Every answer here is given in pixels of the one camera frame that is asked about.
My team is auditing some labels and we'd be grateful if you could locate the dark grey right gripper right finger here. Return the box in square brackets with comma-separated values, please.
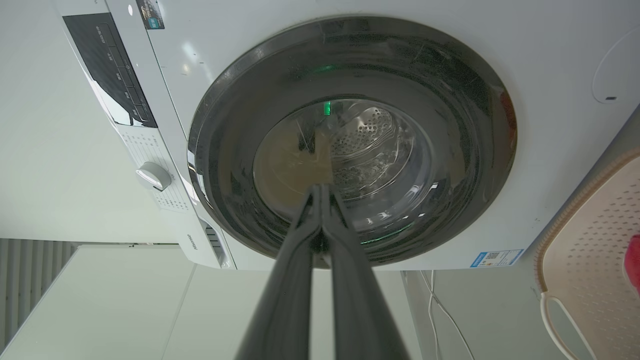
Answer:
[320, 184, 412, 360]

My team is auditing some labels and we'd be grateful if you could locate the grey ribbed radiator panel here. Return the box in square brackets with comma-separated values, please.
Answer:
[0, 238, 78, 346]

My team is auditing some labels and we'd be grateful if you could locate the white power cable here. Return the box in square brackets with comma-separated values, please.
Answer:
[419, 270, 476, 360]

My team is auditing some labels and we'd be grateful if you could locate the white front-load washing machine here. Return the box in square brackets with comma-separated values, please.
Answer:
[54, 0, 640, 272]

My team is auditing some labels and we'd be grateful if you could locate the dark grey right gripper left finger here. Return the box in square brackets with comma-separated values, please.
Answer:
[235, 184, 323, 360]

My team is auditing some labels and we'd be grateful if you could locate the blue energy label sticker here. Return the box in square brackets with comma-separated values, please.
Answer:
[470, 249, 524, 268]

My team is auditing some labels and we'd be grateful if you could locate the silver washing machine dial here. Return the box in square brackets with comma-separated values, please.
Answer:
[135, 161, 172, 192]

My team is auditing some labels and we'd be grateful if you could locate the round dark washing machine door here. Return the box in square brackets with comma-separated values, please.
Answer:
[187, 16, 518, 268]

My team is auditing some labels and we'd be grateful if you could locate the red garment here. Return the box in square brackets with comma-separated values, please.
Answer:
[623, 234, 640, 296]

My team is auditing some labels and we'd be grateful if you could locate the beige perforated laundry basket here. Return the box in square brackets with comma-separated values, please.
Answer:
[533, 148, 640, 360]

